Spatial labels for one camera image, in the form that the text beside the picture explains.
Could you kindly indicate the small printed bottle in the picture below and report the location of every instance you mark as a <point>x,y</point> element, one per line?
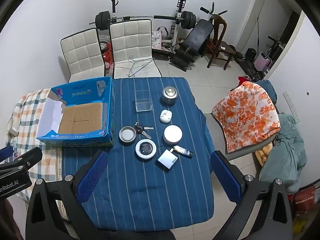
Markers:
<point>182,151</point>

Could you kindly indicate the white earbuds case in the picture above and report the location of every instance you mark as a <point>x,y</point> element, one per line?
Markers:
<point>166,116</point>

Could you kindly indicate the pink floral bag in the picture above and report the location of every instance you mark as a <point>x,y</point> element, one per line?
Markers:
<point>157,38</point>

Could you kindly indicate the white padded chair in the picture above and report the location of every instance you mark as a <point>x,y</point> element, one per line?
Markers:
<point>131,42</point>
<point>82,52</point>

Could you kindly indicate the grey chair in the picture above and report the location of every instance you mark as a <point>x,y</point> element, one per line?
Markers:
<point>217,135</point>

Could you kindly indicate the black car keys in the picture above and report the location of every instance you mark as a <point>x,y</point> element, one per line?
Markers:
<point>139,129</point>

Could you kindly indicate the white barbell rack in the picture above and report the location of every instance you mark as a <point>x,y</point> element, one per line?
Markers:
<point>178,17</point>

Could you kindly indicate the clear plastic box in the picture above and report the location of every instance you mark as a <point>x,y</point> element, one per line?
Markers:
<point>143,101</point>

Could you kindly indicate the blue cardboard box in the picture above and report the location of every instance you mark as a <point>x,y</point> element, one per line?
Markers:
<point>82,92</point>

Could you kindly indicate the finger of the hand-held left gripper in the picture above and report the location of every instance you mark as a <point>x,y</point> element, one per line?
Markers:
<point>5,153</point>
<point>27,158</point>

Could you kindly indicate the white round jar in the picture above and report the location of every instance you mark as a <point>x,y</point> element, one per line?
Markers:
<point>173,133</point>

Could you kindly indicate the red cloth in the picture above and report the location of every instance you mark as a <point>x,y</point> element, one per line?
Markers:
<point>243,80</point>

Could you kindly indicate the white cup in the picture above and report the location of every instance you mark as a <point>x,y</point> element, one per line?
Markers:
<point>12,126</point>

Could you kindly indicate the blue striped tablecloth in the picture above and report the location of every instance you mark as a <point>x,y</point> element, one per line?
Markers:
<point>140,180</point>

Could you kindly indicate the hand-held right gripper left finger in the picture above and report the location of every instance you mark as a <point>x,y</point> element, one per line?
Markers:
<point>92,175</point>

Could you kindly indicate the black weight bench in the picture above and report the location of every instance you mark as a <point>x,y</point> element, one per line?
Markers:
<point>200,37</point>

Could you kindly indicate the plaid cloth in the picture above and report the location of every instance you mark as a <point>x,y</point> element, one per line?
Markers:
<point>27,110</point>

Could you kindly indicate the silver blue charger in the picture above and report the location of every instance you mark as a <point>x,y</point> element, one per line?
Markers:
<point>166,160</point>

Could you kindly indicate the red plastic bag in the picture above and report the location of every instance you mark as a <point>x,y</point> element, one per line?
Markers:
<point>108,55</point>

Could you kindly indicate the yellow cartoon blanket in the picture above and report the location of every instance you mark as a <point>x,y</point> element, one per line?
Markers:
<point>263,155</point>

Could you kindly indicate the round black white disc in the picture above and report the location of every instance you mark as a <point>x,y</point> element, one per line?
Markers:
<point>146,149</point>

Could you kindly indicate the person's left forearm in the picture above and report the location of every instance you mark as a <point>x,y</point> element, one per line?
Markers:
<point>8,220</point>

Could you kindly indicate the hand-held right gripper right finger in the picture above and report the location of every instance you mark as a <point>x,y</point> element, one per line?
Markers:
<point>226,177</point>

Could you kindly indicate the orange printed bag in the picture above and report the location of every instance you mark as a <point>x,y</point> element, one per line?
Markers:
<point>303,200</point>

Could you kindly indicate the round silver tin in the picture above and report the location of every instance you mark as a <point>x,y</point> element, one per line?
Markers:
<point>169,95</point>

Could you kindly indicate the wooden chair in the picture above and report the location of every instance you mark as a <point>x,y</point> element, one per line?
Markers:
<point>221,48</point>

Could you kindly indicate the black barbell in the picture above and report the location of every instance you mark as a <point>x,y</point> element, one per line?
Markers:
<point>102,20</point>

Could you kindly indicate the teal blanket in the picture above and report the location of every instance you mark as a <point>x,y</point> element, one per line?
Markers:
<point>285,155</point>

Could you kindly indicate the round metal lid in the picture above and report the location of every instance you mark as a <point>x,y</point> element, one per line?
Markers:
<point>127,134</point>

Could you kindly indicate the dark blue garment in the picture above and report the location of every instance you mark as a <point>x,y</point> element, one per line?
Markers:
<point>268,88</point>

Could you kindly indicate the orange floral cloth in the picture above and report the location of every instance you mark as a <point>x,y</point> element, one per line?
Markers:
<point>247,115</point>

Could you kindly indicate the black scooter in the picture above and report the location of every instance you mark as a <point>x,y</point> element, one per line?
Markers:
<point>250,65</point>

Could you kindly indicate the white wall switch panel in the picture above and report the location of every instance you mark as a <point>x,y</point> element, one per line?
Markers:
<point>291,106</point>

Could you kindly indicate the pink suitcase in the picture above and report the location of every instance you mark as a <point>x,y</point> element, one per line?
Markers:
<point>263,61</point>

